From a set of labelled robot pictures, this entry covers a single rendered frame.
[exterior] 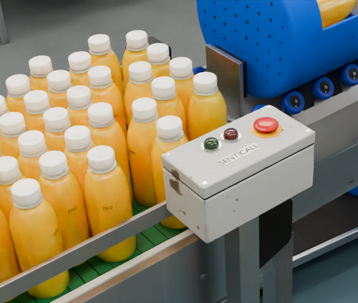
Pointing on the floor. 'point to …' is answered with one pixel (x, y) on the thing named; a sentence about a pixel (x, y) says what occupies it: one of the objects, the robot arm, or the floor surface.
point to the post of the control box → (242, 263)
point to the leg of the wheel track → (280, 276)
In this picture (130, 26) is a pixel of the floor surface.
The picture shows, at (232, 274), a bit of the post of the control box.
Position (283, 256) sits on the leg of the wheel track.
